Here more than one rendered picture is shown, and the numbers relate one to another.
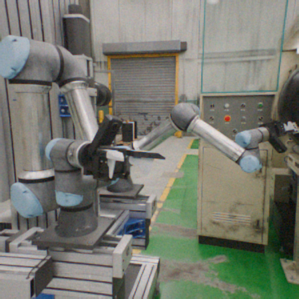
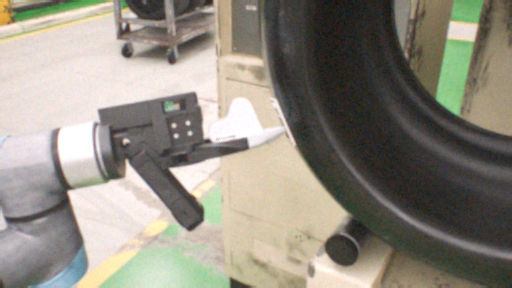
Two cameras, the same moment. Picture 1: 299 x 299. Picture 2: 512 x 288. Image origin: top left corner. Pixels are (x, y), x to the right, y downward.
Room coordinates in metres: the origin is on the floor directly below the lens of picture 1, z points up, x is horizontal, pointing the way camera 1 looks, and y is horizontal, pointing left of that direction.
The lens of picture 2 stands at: (0.94, -0.86, 1.29)
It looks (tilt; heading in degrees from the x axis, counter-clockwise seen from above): 27 degrees down; 17
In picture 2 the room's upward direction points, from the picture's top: straight up
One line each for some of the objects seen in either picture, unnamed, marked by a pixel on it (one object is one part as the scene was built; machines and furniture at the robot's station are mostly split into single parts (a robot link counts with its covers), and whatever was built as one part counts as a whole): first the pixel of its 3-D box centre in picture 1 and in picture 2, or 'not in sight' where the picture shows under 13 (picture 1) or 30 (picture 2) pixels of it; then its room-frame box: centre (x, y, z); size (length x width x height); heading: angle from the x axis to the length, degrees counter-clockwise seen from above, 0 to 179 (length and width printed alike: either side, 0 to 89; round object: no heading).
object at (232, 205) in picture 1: (231, 169); (323, 136); (2.29, -0.68, 0.63); 0.56 x 0.41 x 1.27; 74
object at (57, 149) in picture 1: (67, 153); not in sight; (0.77, 0.25, 1.04); 0.11 x 0.08 x 0.09; 52
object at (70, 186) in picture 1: (73, 183); not in sight; (0.79, 0.24, 0.94); 0.11 x 0.08 x 0.11; 143
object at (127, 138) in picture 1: (129, 132); not in sight; (8.26, 0.76, 0.38); 1.20 x 0.80 x 0.76; 176
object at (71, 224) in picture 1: (77, 215); not in sight; (0.97, 0.29, 0.77); 0.15 x 0.15 x 0.10
